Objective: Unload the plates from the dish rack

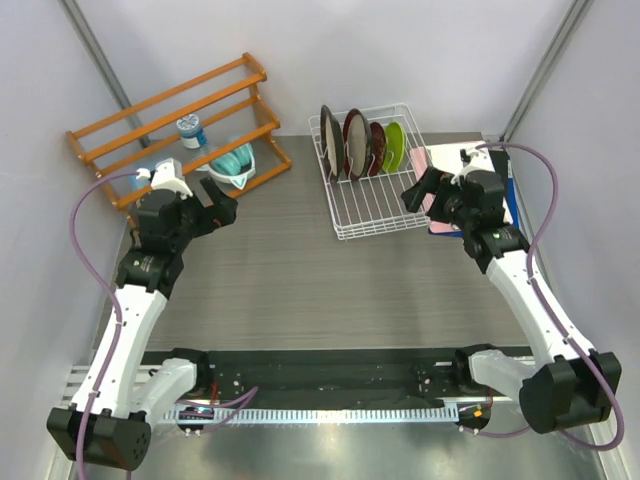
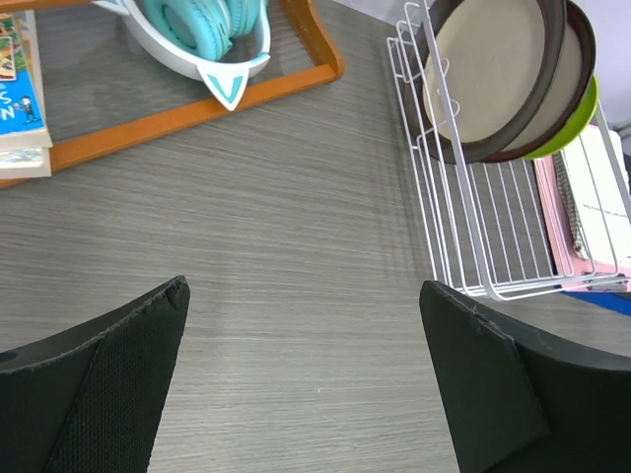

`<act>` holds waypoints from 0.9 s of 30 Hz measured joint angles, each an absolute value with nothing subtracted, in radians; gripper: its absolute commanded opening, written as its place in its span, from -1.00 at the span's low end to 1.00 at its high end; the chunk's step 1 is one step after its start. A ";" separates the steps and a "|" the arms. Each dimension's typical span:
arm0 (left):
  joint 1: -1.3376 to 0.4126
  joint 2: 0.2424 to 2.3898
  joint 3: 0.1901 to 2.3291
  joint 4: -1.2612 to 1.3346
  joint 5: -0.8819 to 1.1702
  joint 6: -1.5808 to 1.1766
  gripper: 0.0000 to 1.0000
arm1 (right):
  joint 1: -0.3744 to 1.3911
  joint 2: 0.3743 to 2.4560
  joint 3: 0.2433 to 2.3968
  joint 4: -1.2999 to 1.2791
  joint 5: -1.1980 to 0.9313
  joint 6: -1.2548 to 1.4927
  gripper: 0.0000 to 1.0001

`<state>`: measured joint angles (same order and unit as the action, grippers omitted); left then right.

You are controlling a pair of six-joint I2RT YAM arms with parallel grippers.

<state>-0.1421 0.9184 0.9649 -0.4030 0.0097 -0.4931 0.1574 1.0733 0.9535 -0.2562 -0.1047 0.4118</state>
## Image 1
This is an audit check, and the blue snack box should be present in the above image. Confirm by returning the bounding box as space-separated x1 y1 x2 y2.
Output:
129 157 174 191

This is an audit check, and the lime green small plate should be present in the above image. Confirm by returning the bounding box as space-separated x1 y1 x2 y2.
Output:
383 122 406 174

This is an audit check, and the orange wooden shelf rack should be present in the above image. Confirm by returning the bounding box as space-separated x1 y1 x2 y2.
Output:
66 52 293 229

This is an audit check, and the blue clipboard folder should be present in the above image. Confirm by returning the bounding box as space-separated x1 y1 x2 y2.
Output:
484 148 526 248

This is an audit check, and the red floral small plate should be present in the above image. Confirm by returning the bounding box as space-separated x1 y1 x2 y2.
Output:
368 122 387 177

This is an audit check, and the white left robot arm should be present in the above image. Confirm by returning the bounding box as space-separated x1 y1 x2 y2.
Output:
46 178 238 479

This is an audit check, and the dark red cream plate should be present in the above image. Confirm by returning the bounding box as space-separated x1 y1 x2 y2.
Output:
343 108 373 181

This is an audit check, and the pink white booklet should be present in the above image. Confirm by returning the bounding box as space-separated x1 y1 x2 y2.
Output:
409 141 482 237

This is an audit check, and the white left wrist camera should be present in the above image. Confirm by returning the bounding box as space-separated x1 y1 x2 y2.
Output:
133 158 193 199

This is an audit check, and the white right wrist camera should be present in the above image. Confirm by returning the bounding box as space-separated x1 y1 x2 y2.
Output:
450 148 491 185

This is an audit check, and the teal white bowl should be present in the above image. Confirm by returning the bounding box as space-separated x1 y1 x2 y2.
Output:
207 143 256 190

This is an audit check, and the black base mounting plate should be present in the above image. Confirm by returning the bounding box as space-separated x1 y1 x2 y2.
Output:
139 347 514 401

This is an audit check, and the white wire dish rack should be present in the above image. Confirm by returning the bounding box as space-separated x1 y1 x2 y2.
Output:
308 103 430 240

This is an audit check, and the clear bottle blue cap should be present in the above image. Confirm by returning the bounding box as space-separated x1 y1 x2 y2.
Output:
176 113 212 160

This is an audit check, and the white slotted cable duct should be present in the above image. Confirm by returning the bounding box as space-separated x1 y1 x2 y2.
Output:
161 404 459 426

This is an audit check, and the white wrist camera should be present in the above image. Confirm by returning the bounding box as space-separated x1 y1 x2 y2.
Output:
133 158 193 199
450 148 491 185

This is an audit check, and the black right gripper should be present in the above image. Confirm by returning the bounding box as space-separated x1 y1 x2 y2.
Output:
403 167 476 231

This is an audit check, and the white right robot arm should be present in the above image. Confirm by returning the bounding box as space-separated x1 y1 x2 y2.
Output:
401 167 621 434

